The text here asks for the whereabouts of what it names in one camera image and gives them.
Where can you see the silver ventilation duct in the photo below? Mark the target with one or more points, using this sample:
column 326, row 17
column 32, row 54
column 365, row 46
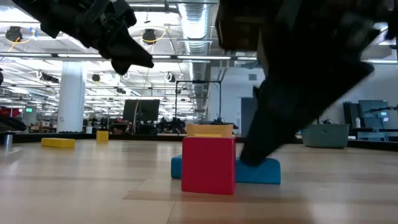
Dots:
column 196, row 28

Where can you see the black ceiling reel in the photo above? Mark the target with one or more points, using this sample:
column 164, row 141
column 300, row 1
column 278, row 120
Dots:
column 149, row 35
column 13, row 33

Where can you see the tan open box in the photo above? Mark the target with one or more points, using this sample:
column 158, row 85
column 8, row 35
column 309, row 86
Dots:
column 210, row 130

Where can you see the blue block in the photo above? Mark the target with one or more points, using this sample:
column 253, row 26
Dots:
column 261, row 174

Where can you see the large black screen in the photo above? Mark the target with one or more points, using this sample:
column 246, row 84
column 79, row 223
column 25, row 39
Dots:
column 146, row 110

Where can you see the red block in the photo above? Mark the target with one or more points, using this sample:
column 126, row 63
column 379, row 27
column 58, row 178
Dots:
column 208, row 166

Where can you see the grey plastic bin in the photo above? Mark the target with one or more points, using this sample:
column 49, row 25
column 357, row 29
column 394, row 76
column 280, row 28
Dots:
column 325, row 136

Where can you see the black cabinet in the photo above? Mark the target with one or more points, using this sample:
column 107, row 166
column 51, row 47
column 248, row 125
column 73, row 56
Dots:
column 349, row 113

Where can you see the white pillar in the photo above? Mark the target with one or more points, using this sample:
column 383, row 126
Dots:
column 71, row 96

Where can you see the grey door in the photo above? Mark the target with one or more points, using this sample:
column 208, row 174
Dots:
column 247, row 118

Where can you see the white bottle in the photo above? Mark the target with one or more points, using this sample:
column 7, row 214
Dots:
column 357, row 123

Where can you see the black background robot arms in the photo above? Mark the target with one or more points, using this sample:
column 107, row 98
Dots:
column 171, row 124

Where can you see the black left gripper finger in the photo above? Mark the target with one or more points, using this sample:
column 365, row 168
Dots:
column 127, row 51
column 121, row 68

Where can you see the yellow cube block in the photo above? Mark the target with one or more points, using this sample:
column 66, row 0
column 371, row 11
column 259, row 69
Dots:
column 102, row 136

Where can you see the silver metal post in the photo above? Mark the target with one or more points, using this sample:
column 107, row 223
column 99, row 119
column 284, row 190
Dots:
column 8, row 140

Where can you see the grey computer monitor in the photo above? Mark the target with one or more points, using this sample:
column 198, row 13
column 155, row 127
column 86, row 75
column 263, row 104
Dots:
column 373, row 107

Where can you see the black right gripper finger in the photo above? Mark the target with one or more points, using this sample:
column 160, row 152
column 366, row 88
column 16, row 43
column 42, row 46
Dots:
column 286, row 115

